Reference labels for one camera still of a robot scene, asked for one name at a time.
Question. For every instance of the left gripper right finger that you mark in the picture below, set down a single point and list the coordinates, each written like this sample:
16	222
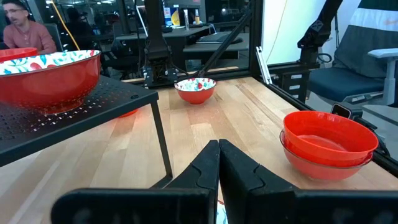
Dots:
255	199

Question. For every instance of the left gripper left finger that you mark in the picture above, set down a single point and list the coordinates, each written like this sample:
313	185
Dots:
192	199

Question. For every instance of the plain red bowl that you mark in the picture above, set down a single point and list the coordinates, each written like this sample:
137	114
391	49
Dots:
15	56
329	130

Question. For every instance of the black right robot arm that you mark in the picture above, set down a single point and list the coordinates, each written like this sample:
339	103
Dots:
155	46

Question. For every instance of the small red object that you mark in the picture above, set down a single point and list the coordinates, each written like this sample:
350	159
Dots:
128	113

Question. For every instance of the black drawer cabinet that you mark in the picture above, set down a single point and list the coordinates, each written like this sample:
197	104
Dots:
287	85

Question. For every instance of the black perforated metal shelf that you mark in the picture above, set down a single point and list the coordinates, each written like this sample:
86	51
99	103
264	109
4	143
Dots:
93	112

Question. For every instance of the dark office chair grey armrest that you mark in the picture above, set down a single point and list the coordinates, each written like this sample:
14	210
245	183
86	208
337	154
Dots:
342	82

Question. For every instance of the black office desk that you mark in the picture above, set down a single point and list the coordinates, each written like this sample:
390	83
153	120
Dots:
174	35
211	49

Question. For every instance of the black laptop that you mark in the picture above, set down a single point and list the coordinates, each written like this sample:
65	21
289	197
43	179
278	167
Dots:
217	38

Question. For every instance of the white tube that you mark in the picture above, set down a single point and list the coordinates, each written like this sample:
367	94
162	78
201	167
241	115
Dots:
186	20

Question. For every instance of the yellow bottle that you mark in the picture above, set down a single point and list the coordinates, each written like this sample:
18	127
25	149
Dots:
197	18

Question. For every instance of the blue yellow box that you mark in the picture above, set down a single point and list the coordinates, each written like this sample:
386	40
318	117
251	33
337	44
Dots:
171	17

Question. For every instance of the small black table camera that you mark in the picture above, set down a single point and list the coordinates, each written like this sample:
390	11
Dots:
340	111

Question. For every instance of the silver metal bracket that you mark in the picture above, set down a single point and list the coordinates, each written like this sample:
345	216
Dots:
263	67

